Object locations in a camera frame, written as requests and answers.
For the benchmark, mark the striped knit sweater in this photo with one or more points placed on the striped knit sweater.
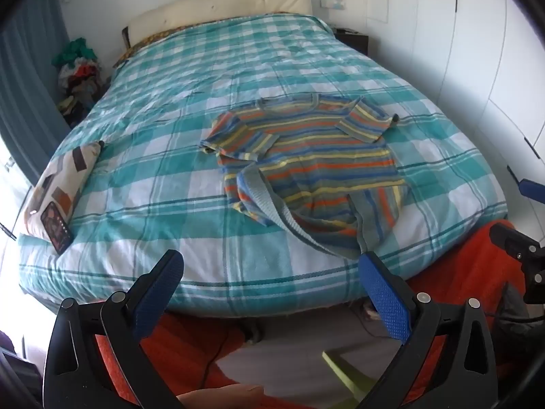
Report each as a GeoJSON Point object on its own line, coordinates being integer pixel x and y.
{"type": "Point", "coordinates": [315, 157]}

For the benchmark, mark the cream padded headboard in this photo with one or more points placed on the cream padded headboard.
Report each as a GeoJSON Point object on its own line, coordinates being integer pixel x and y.
{"type": "Point", "coordinates": [221, 4]}

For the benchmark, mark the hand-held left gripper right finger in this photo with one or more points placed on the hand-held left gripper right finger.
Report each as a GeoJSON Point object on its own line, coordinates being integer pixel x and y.
{"type": "Point", "coordinates": [385, 294]}

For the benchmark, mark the patchwork print pillow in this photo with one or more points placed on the patchwork print pillow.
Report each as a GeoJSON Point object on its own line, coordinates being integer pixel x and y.
{"type": "Point", "coordinates": [55, 187]}

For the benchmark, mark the person's bare leg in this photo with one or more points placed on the person's bare leg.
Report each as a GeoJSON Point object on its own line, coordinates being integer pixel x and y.
{"type": "Point", "coordinates": [221, 397]}

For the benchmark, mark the white wall socket plate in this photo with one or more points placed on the white wall socket plate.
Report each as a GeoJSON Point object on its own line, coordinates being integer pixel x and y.
{"type": "Point", "coordinates": [333, 2]}

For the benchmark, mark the blue-grey curtain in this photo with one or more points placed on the blue-grey curtain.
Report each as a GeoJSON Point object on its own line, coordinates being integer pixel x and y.
{"type": "Point", "coordinates": [30, 72]}

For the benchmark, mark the pile of colourful clothes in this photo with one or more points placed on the pile of colourful clothes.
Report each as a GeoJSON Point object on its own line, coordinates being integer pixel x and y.
{"type": "Point", "coordinates": [78, 76]}

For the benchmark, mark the teal checkered bed blanket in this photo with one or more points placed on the teal checkered bed blanket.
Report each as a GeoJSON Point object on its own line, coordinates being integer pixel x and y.
{"type": "Point", "coordinates": [170, 157]}

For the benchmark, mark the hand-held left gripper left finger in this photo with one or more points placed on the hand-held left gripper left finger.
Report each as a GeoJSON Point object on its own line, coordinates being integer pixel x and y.
{"type": "Point", "coordinates": [155, 289]}

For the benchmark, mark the dark nightstand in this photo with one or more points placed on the dark nightstand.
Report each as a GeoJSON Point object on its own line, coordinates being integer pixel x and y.
{"type": "Point", "coordinates": [355, 40]}

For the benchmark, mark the white wardrobe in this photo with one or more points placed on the white wardrobe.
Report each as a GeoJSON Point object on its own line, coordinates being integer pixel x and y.
{"type": "Point", "coordinates": [468, 51]}

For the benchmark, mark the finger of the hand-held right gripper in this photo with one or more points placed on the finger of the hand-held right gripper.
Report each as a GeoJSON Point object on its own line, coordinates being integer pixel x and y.
{"type": "Point", "coordinates": [531, 189]}
{"type": "Point", "coordinates": [511, 238]}

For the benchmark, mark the light green plastic object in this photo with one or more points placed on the light green plastic object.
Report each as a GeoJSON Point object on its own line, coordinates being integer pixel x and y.
{"type": "Point", "coordinates": [345, 375]}

